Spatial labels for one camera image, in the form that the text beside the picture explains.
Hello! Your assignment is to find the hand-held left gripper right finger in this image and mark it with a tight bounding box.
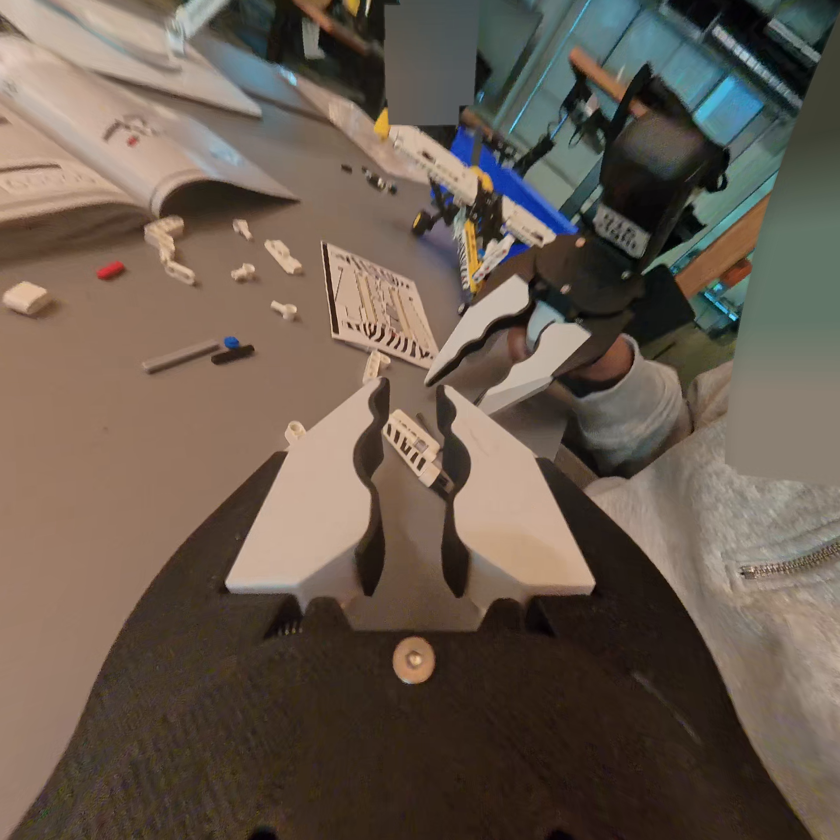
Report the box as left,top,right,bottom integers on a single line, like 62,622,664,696
435,385,597,621

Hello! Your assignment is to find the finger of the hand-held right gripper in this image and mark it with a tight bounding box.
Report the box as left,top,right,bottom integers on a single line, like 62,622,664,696
478,307,593,417
425,274,536,388

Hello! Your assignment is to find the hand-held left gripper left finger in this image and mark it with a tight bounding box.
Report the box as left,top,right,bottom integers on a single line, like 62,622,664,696
225,377,391,597

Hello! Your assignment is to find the striped lego piece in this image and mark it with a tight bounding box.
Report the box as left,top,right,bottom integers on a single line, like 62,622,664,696
382,409,445,488

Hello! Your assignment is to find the yellow black lego model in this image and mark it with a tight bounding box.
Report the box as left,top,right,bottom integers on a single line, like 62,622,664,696
374,108,578,315

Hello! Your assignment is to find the black and blue lego pin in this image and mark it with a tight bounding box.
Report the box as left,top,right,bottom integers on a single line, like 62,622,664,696
209,335,256,367

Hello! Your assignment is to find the white lego connector block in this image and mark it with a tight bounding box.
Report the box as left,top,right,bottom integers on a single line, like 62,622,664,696
263,238,305,276

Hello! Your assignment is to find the white angled lego beam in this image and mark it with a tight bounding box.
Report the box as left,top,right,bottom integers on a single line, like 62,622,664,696
142,214,186,264

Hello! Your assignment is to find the small white lego piece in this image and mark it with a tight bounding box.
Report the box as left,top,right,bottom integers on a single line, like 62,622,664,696
1,280,54,318

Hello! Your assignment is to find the lego instruction booklet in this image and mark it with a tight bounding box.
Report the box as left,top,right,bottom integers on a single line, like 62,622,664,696
0,33,299,257

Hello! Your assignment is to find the person's right hand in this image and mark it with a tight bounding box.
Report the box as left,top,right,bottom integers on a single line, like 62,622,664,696
556,336,636,396

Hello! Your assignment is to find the zebra sticker sheet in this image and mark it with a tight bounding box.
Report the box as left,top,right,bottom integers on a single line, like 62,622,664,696
320,241,439,370

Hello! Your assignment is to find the blue plastic bin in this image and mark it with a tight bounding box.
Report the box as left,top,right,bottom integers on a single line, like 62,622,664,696
430,125,581,237

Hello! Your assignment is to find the person's grey sweatshirt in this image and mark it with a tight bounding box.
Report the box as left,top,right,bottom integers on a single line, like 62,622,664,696
584,361,840,840

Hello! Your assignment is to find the crinkled plastic bag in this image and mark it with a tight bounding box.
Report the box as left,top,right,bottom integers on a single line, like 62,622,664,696
282,66,434,185

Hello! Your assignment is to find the white monitor base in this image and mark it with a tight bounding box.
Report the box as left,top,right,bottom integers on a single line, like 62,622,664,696
13,0,263,119

